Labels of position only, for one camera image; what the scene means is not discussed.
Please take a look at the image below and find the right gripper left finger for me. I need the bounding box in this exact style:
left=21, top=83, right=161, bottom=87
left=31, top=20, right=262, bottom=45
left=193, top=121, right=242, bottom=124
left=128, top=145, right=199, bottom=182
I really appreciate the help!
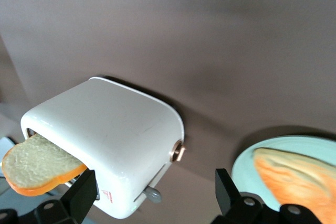
left=33, top=169, right=97, bottom=224

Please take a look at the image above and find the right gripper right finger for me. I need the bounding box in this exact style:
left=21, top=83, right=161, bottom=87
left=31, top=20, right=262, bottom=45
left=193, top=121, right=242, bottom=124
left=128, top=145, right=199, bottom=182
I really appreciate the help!
left=209, top=168, right=265, bottom=224

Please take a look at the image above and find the white two-slot toaster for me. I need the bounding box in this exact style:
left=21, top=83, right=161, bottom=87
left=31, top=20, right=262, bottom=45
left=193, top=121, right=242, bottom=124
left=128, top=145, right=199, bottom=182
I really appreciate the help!
left=20, top=77, right=187, bottom=220

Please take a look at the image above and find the grey toaster lever knob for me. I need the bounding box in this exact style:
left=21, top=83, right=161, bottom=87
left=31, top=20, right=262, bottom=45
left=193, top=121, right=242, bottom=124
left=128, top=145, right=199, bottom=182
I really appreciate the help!
left=143, top=185, right=162, bottom=204

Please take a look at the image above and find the copper toaster dial knob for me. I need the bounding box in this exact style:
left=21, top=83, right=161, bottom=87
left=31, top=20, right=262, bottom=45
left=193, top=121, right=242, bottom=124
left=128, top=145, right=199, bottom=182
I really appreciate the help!
left=169, top=140, right=188, bottom=163

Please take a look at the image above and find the pale green round plate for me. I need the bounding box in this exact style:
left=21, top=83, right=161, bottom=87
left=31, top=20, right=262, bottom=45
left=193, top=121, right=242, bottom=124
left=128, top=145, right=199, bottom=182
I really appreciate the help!
left=231, top=135, right=336, bottom=210

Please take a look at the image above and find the toast slice with orange crust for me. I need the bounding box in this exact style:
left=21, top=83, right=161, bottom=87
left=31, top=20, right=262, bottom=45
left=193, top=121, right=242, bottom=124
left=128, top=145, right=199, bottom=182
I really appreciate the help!
left=2, top=133, right=88, bottom=197

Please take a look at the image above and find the orange triangular pastry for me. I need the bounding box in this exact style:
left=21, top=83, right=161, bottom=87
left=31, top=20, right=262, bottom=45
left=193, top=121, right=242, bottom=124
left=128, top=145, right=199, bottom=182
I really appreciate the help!
left=253, top=147, right=336, bottom=224

